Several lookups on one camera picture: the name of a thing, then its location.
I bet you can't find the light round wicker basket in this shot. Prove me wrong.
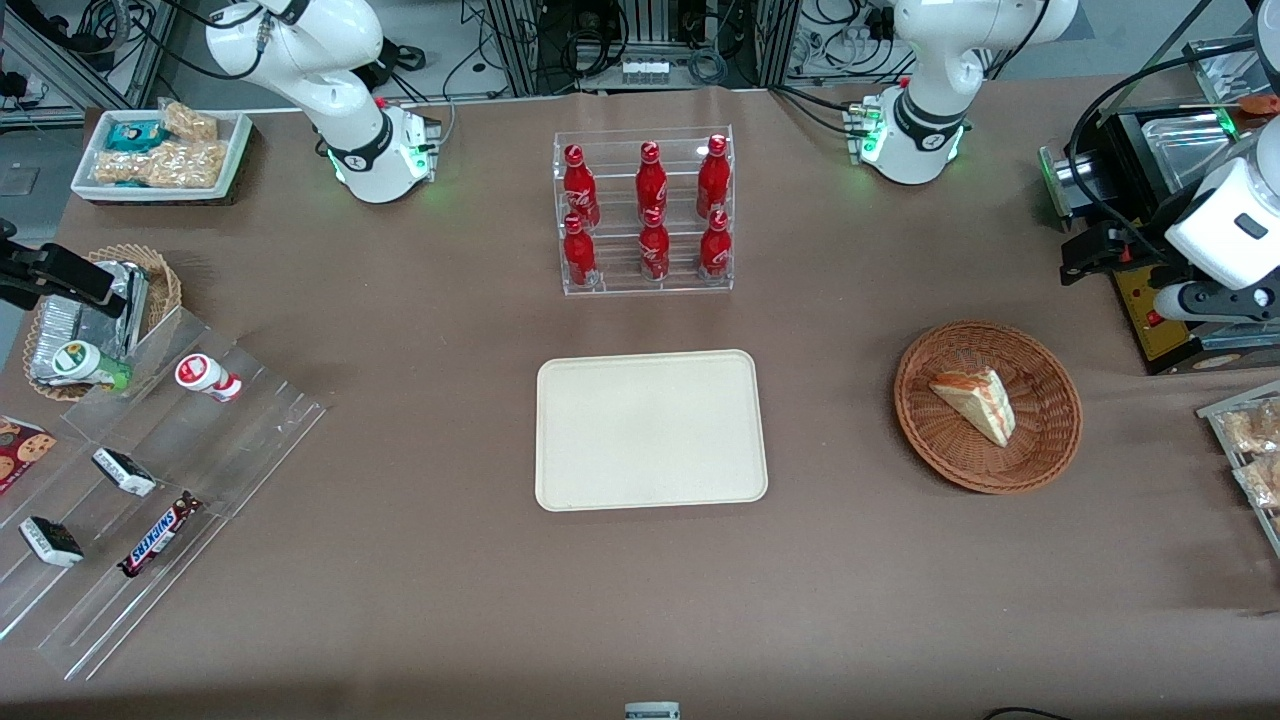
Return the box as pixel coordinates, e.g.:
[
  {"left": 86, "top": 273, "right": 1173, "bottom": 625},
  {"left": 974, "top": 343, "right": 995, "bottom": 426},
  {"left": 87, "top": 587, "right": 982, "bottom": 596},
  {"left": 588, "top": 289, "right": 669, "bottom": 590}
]
[{"left": 22, "top": 243, "right": 183, "bottom": 403}]

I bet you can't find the steel food pan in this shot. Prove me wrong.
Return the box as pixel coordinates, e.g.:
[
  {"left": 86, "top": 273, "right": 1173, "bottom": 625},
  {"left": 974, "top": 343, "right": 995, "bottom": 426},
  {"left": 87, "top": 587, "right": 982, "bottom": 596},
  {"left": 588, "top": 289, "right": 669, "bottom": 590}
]
[{"left": 1140, "top": 110, "right": 1263, "bottom": 193}]

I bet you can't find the Snickers chocolate bar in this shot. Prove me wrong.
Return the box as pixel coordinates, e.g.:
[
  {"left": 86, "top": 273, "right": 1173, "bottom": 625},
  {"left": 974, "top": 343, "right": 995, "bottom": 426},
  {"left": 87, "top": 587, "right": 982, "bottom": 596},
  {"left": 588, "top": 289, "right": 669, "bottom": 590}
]
[{"left": 118, "top": 492, "right": 204, "bottom": 579}]

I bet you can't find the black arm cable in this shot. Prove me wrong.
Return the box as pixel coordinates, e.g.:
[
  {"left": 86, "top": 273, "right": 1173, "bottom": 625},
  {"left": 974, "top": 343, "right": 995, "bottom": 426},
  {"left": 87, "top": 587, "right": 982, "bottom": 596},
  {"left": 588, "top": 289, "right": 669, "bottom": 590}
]
[{"left": 1065, "top": 38, "right": 1280, "bottom": 263}]

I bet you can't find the large rice cracker pack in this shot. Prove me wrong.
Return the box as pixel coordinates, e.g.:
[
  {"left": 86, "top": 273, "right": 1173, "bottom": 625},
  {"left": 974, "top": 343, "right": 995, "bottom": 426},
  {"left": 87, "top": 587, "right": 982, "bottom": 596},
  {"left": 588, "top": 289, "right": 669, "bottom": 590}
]
[{"left": 94, "top": 140, "right": 230, "bottom": 190}]

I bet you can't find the teal snack packet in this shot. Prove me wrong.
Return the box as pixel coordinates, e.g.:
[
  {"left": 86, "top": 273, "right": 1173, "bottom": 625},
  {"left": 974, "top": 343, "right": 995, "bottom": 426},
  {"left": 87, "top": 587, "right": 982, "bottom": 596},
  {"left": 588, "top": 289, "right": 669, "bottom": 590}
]
[{"left": 105, "top": 120, "right": 167, "bottom": 153}]

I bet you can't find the small rice cracker pack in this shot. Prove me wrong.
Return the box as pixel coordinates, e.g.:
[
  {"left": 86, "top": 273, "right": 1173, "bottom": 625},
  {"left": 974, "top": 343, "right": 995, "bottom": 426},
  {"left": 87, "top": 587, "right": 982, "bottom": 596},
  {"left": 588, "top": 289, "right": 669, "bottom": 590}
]
[{"left": 160, "top": 100, "right": 220, "bottom": 143}]

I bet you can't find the aluminium equipment rack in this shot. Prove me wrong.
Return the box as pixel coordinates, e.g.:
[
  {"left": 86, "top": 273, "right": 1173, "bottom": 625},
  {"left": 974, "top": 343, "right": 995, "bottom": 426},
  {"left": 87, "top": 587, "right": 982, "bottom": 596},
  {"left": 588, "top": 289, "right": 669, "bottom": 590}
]
[{"left": 485, "top": 0, "right": 801, "bottom": 98}]

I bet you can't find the aluminium frame structure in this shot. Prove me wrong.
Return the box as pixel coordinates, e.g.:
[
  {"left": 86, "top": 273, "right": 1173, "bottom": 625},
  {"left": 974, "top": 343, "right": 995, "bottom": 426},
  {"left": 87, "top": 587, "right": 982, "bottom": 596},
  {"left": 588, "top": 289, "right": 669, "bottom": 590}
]
[{"left": 0, "top": 0, "right": 171, "bottom": 126}]

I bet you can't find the silver foil wrapped package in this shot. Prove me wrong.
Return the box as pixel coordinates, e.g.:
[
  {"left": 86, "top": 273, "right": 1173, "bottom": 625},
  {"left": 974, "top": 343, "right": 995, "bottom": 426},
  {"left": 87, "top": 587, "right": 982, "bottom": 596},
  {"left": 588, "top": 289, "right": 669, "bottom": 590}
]
[
  {"left": 88, "top": 258, "right": 151, "bottom": 363},
  {"left": 30, "top": 298, "right": 126, "bottom": 386}
]

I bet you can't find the round brown wicker basket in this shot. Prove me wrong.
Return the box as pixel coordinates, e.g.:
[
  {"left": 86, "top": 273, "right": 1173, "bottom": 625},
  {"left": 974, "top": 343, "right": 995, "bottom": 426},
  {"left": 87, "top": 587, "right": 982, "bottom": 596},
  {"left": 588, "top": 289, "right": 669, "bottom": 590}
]
[{"left": 894, "top": 320, "right": 1084, "bottom": 495}]

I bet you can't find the black and white snack bar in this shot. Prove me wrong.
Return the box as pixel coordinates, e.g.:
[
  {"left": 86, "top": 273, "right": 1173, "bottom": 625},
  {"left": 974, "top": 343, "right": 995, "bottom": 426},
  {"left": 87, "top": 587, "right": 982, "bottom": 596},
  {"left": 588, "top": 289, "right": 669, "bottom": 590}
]
[
  {"left": 92, "top": 447, "right": 158, "bottom": 498},
  {"left": 19, "top": 516, "right": 85, "bottom": 568}
]

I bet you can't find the red cola bottle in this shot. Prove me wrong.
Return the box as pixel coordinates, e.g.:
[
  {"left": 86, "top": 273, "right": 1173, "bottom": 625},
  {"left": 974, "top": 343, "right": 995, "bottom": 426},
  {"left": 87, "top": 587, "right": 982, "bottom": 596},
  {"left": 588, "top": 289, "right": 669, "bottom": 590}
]
[
  {"left": 562, "top": 214, "right": 599, "bottom": 289},
  {"left": 699, "top": 209, "right": 733, "bottom": 279},
  {"left": 697, "top": 134, "right": 732, "bottom": 219},
  {"left": 636, "top": 141, "right": 669, "bottom": 223},
  {"left": 638, "top": 208, "right": 672, "bottom": 283},
  {"left": 563, "top": 144, "right": 601, "bottom": 229}
]

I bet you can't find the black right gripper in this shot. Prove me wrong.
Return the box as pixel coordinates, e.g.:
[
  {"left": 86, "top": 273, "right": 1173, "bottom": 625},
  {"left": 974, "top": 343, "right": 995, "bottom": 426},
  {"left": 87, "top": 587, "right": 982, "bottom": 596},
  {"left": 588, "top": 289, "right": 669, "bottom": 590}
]
[{"left": 0, "top": 220, "right": 114, "bottom": 311}]

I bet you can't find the clear acrylic stepped display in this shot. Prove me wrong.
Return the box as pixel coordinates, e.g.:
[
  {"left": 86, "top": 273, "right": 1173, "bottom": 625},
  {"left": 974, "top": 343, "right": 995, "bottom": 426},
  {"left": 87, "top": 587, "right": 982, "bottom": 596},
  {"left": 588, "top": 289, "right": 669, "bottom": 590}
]
[{"left": 0, "top": 305, "right": 328, "bottom": 683}]

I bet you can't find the red-capped yogurt bottle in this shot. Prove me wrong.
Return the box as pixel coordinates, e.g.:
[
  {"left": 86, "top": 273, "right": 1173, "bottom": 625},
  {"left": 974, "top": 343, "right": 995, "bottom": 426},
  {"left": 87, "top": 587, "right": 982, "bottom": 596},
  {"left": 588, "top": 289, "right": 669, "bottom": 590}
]
[{"left": 175, "top": 353, "right": 243, "bottom": 403}]

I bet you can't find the black food warmer appliance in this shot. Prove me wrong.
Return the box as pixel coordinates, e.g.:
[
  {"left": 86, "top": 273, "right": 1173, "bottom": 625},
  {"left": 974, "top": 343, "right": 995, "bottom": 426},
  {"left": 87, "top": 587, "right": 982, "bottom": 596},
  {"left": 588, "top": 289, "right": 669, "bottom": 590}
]
[{"left": 1038, "top": 35, "right": 1280, "bottom": 377}]

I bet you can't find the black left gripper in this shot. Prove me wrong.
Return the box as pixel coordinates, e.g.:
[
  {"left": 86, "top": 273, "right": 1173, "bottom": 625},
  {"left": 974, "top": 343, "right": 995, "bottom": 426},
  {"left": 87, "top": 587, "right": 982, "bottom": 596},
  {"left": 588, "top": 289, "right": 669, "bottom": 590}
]
[{"left": 1060, "top": 220, "right": 1183, "bottom": 292}]

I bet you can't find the green-capped yogurt bottle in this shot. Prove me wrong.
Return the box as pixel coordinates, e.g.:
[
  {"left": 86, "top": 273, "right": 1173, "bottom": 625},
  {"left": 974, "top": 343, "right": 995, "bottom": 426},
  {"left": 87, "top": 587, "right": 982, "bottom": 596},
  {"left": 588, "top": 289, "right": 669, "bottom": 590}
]
[{"left": 52, "top": 340, "right": 133, "bottom": 392}]

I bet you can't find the clear acrylic bottle rack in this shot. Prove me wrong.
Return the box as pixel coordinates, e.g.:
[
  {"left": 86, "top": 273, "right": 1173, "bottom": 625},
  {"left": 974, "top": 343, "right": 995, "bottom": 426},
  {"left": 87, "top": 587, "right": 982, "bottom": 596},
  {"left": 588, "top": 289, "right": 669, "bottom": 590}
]
[{"left": 552, "top": 126, "right": 736, "bottom": 297}]

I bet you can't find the clear-wrapped pastry pack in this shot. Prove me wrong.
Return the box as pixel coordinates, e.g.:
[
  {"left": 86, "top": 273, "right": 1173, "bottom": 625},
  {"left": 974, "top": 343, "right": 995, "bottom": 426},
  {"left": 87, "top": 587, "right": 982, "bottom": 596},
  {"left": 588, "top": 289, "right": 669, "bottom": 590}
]
[
  {"left": 1222, "top": 400, "right": 1280, "bottom": 457},
  {"left": 1235, "top": 455, "right": 1280, "bottom": 511}
]

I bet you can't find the beige rectangular tray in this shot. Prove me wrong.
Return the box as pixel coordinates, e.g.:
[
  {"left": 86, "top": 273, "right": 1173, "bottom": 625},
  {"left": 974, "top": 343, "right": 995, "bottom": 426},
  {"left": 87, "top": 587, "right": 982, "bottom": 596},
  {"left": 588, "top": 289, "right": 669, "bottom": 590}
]
[{"left": 535, "top": 349, "right": 769, "bottom": 513}]

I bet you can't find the triangular sandwich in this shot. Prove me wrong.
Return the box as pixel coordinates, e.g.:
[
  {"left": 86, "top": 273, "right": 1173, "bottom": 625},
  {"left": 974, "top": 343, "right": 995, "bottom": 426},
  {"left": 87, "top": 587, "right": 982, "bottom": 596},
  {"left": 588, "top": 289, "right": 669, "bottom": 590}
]
[{"left": 928, "top": 366, "right": 1017, "bottom": 448}]

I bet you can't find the grey tray of snacks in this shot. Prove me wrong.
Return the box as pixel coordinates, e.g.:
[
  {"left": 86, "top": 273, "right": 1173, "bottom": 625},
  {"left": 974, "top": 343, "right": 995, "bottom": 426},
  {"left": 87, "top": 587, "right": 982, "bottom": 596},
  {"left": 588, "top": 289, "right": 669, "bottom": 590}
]
[{"left": 1197, "top": 380, "right": 1280, "bottom": 559}]

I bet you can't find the white-lined rectangular wicker basket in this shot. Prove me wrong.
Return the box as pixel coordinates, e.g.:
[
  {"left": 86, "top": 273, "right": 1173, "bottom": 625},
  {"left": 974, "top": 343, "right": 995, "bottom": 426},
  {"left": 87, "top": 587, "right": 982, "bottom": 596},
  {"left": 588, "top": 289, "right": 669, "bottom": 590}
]
[{"left": 70, "top": 106, "right": 256, "bottom": 208}]

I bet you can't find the red cookie package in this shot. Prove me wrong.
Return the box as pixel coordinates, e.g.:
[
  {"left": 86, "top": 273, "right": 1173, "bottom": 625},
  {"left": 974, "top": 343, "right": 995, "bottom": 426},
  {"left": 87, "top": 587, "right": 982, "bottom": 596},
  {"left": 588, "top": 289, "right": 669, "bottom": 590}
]
[{"left": 0, "top": 416, "right": 58, "bottom": 496}]

